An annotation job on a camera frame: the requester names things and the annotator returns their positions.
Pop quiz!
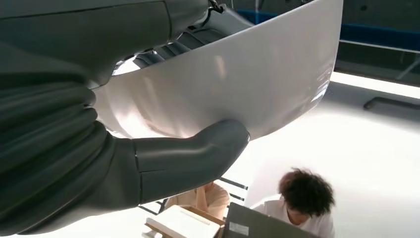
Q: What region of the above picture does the person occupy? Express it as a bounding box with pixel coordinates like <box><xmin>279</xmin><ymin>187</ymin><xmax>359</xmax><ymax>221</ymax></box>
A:
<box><xmin>251</xmin><ymin>167</ymin><xmax>336</xmax><ymax>238</ymax></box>
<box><xmin>165</xmin><ymin>181</ymin><xmax>231</xmax><ymax>221</ymax></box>

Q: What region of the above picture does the white flat box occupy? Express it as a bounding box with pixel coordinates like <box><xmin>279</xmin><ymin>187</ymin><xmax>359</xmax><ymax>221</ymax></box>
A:
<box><xmin>144</xmin><ymin>205</ymin><xmax>226</xmax><ymax>238</ymax></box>

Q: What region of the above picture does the grey laptop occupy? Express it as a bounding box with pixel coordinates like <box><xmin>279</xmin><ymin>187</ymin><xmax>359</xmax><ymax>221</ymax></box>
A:
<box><xmin>222</xmin><ymin>202</ymin><xmax>321</xmax><ymax>238</ymax></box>

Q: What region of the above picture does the black bar handle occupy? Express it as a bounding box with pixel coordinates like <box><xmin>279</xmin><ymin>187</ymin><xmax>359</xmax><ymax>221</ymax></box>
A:
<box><xmin>363</xmin><ymin>96</ymin><xmax>420</xmax><ymax>111</ymax></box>

